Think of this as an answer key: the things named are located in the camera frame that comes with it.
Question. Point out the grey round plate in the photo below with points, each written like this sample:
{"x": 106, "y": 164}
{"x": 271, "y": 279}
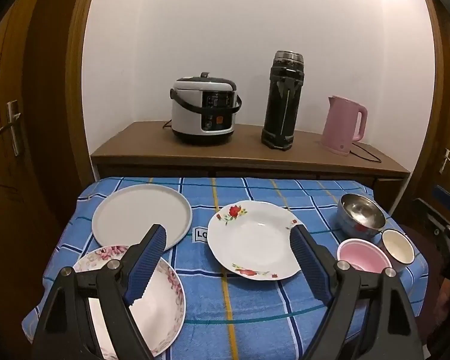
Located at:
{"x": 135, "y": 213}

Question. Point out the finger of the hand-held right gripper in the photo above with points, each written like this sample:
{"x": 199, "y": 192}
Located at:
{"x": 431, "y": 213}
{"x": 444, "y": 197}

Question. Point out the brown wooden cabinet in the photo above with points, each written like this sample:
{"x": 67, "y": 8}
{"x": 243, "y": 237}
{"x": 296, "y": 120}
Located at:
{"x": 247, "y": 153}

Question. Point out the blue checked tablecloth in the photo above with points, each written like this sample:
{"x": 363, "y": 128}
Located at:
{"x": 228, "y": 307}

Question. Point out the stainless steel bowl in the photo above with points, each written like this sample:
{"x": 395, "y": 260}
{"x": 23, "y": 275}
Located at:
{"x": 360, "y": 210}

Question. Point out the white plate with pink flowers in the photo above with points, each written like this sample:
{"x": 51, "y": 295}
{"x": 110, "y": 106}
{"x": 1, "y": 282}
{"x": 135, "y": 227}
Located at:
{"x": 161, "y": 318}

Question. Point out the white enamel cup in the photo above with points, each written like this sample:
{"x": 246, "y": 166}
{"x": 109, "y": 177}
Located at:
{"x": 397, "y": 247}

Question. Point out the black thermos flask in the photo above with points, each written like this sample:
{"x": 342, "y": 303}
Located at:
{"x": 281, "y": 112}

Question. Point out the white and black rice cooker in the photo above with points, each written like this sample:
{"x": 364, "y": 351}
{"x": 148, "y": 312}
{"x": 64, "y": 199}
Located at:
{"x": 189, "y": 112}

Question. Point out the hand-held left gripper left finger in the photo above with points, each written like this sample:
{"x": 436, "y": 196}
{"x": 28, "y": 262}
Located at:
{"x": 146, "y": 266}

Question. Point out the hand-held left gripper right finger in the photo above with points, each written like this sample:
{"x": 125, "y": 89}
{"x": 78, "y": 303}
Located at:
{"x": 307, "y": 266}

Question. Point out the pink electric kettle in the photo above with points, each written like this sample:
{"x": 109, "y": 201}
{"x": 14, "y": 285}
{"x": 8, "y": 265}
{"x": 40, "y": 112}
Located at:
{"x": 341, "y": 127}

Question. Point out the white plate with red flowers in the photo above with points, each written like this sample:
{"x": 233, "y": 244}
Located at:
{"x": 251, "y": 240}

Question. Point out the pink bowl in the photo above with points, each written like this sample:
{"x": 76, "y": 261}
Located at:
{"x": 360, "y": 255}

